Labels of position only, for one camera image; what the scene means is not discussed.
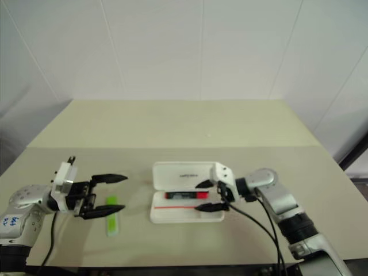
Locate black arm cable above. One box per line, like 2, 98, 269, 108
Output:
39, 212, 58, 267
229, 204, 286, 276
246, 196, 282, 276

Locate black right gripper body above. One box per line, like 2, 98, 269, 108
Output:
217, 181, 236, 211

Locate red marker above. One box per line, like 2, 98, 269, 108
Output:
164, 191, 209, 200

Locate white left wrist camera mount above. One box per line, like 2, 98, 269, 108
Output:
51, 156, 79, 200

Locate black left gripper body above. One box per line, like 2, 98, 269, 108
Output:
64, 179, 98, 218

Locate green marker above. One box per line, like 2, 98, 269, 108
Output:
105, 195, 120, 237

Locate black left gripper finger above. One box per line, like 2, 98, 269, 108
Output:
91, 173, 129, 185
82, 204, 126, 220

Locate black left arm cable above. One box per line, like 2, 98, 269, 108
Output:
39, 212, 58, 267

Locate white pencil case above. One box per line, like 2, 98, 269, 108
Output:
149, 161, 233, 224

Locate black frame furniture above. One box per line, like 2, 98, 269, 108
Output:
338, 134, 368, 208

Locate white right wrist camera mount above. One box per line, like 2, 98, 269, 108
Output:
210, 162, 240, 202

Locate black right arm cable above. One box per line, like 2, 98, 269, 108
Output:
229, 204, 286, 276
246, 196, 282, 276

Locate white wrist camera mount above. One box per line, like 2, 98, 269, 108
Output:
210, 162, 240, 202
51, 156, 79, 200

